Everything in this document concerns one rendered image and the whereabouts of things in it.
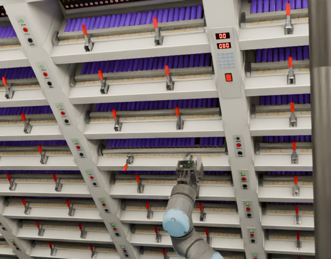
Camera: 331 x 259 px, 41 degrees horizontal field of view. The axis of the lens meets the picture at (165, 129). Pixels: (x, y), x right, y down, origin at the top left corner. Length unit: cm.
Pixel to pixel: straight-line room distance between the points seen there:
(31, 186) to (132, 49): 108
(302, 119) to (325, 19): 129
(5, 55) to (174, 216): 90
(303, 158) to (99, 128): 84
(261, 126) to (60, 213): 123
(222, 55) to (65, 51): 58
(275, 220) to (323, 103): 172
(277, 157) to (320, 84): 142
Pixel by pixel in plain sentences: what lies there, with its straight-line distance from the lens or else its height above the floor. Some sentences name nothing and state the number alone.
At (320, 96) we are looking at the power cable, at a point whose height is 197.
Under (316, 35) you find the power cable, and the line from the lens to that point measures 45.
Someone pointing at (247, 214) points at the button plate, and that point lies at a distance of 207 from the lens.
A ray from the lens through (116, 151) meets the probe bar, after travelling 201.
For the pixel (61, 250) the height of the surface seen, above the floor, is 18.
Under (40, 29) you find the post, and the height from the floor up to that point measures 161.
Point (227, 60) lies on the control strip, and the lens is 154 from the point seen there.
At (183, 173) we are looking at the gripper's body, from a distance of 163.
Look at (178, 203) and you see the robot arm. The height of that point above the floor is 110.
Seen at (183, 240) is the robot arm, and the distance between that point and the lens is 159.
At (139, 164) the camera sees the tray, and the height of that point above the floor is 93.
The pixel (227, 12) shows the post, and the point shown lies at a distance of 146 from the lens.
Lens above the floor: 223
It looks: 38 degrees down
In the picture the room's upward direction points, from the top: 16 degrees counter-clockwise
